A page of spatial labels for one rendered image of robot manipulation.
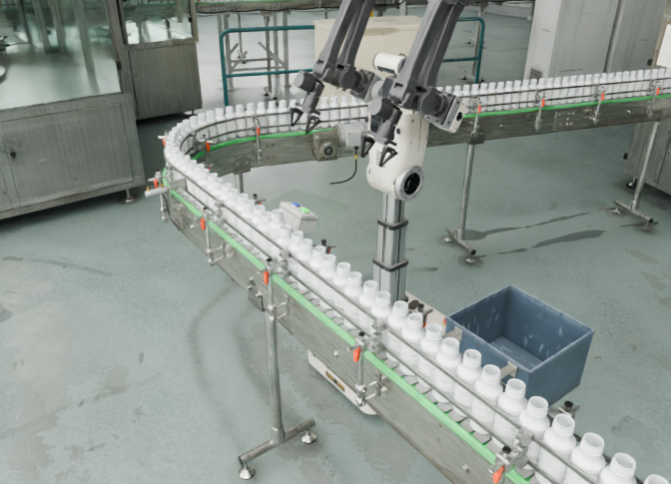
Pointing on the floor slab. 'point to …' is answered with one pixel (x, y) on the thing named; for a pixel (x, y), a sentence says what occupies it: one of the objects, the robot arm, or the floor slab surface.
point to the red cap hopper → (256, 58)
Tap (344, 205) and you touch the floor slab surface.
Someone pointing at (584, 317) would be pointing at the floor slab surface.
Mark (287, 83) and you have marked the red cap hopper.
